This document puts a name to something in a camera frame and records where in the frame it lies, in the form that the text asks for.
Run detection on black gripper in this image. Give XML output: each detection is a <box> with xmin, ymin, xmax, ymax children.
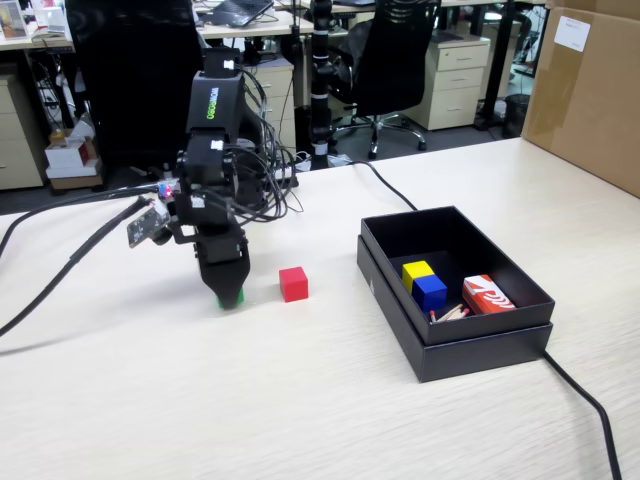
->
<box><xmin>171</xmin><ymin>192</ymin><xmax>252</xmax><ymax>310</ymax></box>

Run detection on green cube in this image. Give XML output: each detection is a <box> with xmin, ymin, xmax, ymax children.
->
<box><xmin>215</xmin><ymin>287</ymin><xmax>247</xmax><ymax>310</ymax></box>

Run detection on red cube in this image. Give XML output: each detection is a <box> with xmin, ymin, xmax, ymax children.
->
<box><xmin>278</xmin><ymin>266</ymin><xmax>310</xmax><ymax>304</ymax></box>

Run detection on yellow cube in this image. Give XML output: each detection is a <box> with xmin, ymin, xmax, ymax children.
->
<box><xmin>402</xmin><ymin>260</ymin><xmax>435</xmax><ymax>294</ymax></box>

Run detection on blue cube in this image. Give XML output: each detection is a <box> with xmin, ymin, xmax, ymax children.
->
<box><xmin>411</xmin><ymin>274</ymin><xmax>448</xmax><ymax>314</ymax></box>

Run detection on white cardboard box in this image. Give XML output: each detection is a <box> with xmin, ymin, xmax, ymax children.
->
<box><xmin>44</xmin><ymin>137</ymin><xmax>101</xmax><ymax>171</ymax></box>

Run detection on black high-back office chair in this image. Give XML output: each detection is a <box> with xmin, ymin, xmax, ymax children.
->
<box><xmin>63</xmin><ymin>0</ymin><xmax>216</xmax><ymax>171</ymax></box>

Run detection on black pole with white bands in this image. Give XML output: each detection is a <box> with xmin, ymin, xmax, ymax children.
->
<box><xmin>307</xmin><ymin>0</ymin><xmax>336</xmax><ymax>171</ymax></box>

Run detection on beige drawer cabinet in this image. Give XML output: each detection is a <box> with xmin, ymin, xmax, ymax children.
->
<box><xmin>0</xmin><ymin>74</ymin><xmax>46</xmax><ymax>191</ymax></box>

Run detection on black cardboard box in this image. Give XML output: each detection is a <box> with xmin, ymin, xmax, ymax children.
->
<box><xmin>360</xmin><ymin>204</ymin><xmax>557</xmax><ymax>346</ymax></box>

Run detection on orange and white matchbox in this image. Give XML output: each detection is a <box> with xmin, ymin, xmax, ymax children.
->
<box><xmin>460</xmin><ymin>274</ymin><xmax>517</xmax><ymax>316</ymax></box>

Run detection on black open box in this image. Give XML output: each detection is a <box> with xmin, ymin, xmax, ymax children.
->
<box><xmin>355</xmin><ymin>234</ymin><xmax>555</xmax><ymax>384</ymax></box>

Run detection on black laptop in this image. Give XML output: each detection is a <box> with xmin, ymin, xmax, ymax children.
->
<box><xmin>207</xmin><ymin>0</ymin><xmax>276</xmax><ymax>29</ymax></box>

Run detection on black mesh office chair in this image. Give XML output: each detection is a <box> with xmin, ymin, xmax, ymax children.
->
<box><xmin>329</xmin><ymin>0</ymin><xmax>444</xmax><ymax>160</ymax></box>

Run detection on beige office desk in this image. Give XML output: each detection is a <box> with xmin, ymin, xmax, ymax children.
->
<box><xmin>0</xmin><ymin>7</ymin><xmax>316</xmax><ymax>51</ymax></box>

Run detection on black mesh waste bin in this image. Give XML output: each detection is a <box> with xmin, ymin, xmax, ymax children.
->
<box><xmin>502</xmin><ymin>93</ymin><xmax>531</xmax><ymax>140</ymax></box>

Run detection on clear photo card stand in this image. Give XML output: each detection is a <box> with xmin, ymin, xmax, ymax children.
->
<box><xmin>0</xmin><ymin>0</ymin><xmax>29</xmax><ymax>40</ymax></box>

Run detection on large brown cardboard box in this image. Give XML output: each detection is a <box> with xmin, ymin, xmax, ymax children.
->
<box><xmin>519</xmin><ymin>0</ymin><xmax>640</xmax><ymax>199</ymax></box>

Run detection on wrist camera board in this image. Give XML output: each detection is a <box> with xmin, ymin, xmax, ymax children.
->
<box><xmin>126</xmin><ymin>203</ymin><xmax>174</xmax><ymax>250</ymax></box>

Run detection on black arm wire bundle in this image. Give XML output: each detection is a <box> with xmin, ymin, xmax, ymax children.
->
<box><xmin>234</xmin><ymin>64</ymin><xmax>306</xmax><ymax>224</ymax></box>

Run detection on thick black camera cable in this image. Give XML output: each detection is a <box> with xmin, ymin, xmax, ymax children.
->
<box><xmin>0</xmin><ymin>184</ymin><xmax>171</xmax><ymax>339</ymax></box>

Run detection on cream drawer pedestal silver handles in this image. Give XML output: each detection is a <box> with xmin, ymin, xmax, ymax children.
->
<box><xmin>409</xmin><ymin>37</ymin><xmax>491</xmax><ymax>132</ymax></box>

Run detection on black power cable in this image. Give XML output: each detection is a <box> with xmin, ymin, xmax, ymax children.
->
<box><xmin>344</xmin><ymin>159</ymin><xmax>624</xmax><ymax>480</ymax></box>

